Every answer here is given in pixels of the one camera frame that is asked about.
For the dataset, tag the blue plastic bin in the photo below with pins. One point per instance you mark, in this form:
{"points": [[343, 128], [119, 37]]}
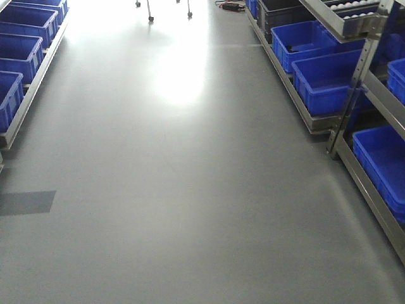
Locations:
{"points": [[11, 97], [22, 54], [304, 40], [29, 21], [380, 152], [323, 82]]}

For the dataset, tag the black plastic bin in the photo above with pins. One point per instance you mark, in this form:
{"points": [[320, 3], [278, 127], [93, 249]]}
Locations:
{"points": [[274, 13]]}

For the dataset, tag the steel shelf rack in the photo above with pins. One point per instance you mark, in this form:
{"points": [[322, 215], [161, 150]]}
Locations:
{"points": [[347, 25]]}

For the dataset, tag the left steel shelf rail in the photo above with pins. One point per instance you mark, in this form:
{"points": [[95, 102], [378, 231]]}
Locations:
{"points": [[8, 137]]}

